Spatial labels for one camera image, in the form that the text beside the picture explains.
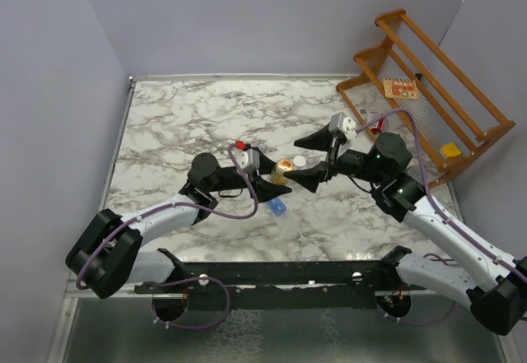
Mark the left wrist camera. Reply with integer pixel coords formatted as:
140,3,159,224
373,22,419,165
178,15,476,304
235,141,259,174

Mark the orange snack packet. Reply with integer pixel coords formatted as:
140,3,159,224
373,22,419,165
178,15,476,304
383,78,418,100

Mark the small amber pill bottle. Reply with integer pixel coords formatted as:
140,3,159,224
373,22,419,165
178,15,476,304
269,158,294,185

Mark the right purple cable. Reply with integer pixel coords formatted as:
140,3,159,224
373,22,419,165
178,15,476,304
353,107,527,326

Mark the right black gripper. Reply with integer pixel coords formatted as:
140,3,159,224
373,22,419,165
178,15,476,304
284,123,386,193

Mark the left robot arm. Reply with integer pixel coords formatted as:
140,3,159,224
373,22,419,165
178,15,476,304
65,145,292,299

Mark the blue weekly pill organizer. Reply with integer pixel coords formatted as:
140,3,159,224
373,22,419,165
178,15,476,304
266,198,287,216

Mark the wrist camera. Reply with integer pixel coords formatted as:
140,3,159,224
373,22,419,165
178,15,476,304
235,141,259,174
329,113,357,145

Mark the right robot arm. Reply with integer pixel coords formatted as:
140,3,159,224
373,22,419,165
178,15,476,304
285,127,526,335

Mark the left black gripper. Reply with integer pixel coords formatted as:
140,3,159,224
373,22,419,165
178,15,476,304
208,150,292,202

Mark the white pill bottle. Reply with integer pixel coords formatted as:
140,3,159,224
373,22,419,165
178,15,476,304
292,156,307,170

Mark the red white medicine box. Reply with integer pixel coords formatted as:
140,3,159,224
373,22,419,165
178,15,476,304
368,111,389,135

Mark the yellow lidded jar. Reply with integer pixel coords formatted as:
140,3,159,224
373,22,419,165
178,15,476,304
440,142,463,160

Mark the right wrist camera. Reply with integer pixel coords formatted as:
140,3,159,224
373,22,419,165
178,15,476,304
329,113,357,145

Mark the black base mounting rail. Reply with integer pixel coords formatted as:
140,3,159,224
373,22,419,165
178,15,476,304
134,246,411,311

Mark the wooden tiered shelf rack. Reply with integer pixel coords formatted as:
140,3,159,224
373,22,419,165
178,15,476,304
336,8,515,187

